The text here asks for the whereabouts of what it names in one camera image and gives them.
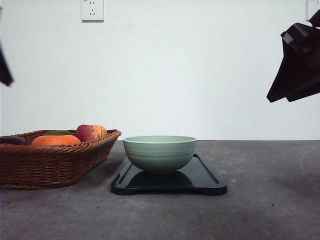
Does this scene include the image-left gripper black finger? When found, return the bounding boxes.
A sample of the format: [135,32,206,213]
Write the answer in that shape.
[0,47,14,86]

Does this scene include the black image-right gripper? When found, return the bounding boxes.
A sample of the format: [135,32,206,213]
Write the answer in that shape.
[266,23,320,103]

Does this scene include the green ceramic bowl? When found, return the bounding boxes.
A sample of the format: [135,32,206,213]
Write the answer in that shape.
[123,135,197,174]

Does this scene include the brown wicker basket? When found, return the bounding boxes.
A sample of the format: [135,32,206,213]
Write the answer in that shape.
[0,124,121,190]

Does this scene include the dark purple eggplant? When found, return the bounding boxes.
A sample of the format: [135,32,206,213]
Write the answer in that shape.
[0,136,27,145]

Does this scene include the orange tangerine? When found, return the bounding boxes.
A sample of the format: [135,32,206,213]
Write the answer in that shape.
[32,135,81,146]

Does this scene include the dark green avocado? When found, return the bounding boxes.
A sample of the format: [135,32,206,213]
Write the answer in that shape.
[43,130,75,136]

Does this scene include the red yellow apple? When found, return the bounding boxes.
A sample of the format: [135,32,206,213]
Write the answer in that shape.
[75,124,108,142]

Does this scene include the dark rectangular tray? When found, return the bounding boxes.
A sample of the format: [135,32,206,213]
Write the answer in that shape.
[110,153,228,195]

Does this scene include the white wall socket right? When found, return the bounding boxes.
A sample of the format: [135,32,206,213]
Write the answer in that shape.
[306,0,320,20]

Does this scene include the white wall socket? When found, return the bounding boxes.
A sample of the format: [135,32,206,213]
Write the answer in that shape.
[306,0,320,20]
[80,0,105,24]

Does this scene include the white wall socket left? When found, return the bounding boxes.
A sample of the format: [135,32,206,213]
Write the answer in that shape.
[80,0,105,24]

